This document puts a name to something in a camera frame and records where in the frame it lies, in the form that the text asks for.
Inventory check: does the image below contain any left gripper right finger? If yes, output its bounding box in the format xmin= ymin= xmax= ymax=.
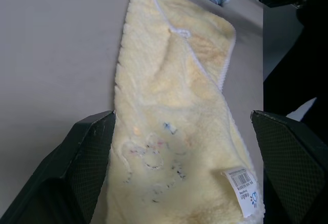
xmin=250 ymin=110 xmax=328 ymax=224

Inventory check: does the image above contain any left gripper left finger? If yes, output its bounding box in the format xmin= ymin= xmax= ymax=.
xmin=0 ymin=110 xmax=116 ymax=224

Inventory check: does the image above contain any yellow cloth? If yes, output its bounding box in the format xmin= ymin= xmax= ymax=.
xmin=104 ymin=0 xmax=264 ymax=224

